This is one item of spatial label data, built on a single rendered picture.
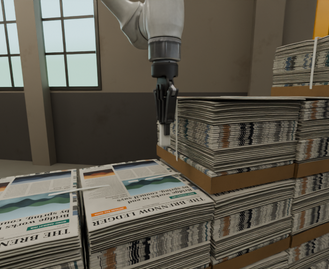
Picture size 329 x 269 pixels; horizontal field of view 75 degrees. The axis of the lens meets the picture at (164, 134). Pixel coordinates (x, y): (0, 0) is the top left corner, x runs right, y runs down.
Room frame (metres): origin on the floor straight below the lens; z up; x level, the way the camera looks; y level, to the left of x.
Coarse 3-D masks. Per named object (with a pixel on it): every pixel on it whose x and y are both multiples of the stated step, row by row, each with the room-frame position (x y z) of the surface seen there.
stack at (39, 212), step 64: (0, 192) 0.51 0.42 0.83; (64, 192) 0.51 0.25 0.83; (128, 192) 0.51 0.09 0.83; (192, 192) 0.51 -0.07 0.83; (256, 192) 0.53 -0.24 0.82; (320, 192) 0.64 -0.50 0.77; (0, 256) 0.30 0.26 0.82; (64, 256) 0.34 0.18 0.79; (128, 256) 0.40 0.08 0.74; (192, 256) 0.45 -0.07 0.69; (320, 256) 0.66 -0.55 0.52
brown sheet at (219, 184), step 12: (156, 144) 0.83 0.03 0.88; (168, 156) 0.72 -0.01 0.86; (180, 168) 0.63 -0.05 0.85; (192, 168) 0.56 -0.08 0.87; (276, 168) 0.56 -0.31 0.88; (288, 168) 0.58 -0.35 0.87; (192, 180) 0.56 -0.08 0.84; (204, 180) 0.51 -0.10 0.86; (216, 180) 0.49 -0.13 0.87; (228, 180) 0.50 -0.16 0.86; (240, 180) 0.52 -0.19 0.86; (252, 180) 0.53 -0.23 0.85; (264, 180) 0.55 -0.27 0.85; (276, 180) 0.57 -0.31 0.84; (216, 192) 0.49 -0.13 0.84
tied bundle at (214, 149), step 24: (192, 120) 0.58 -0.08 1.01; (216, 120) 0.49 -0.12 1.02; (240, 120) 0.52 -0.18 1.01; (264, 120) 0.55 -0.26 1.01; (288, 120) 0.58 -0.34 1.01; (192, 144) 0.58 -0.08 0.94; (216, 144) 0.50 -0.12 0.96; (240, 144) 0.52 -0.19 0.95; (264, 144) 0.55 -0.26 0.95; (288, 144) 0.58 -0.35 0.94; (216, 168) 0.49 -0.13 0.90; (240, 168) 0.52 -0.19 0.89; (264, 168) 0.55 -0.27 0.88
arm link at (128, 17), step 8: (104, 0) 0.68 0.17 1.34; (112, 0) 0.68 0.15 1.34; (120, 0) 0.69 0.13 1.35; (128, 0) 0.72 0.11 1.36; (112, 8) 0.70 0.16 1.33; (120, 8) 0.70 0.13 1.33; (128, 8) 0.70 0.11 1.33; (136, 8) 0.69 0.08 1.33; (120, 16) 0.71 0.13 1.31; (128, 16) 0.69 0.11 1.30; (136, 16) 0.69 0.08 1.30; (120, 24) 0.73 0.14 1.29; (128, 24) 0.70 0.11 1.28; (136, 24) 0.69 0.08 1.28; (128, 32) 0.71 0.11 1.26; (136, 32) 0.70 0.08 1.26; (136, 40) 0.72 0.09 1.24; (144, 40) 0.70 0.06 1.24; (144, 48) 0.76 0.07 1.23
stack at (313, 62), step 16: (288, 48) 0.99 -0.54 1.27; (304, 48) 0.92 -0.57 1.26; (320, 48) 0.86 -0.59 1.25; (288, 64) 0.98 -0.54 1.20; (304, 64) 0.92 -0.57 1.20; (320, 64) 0.85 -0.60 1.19; (272, 80) 1.04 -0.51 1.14; (288, 80) 0.97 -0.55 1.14; (304, 80) 0.91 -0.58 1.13; (320, 80) 0.85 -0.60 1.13
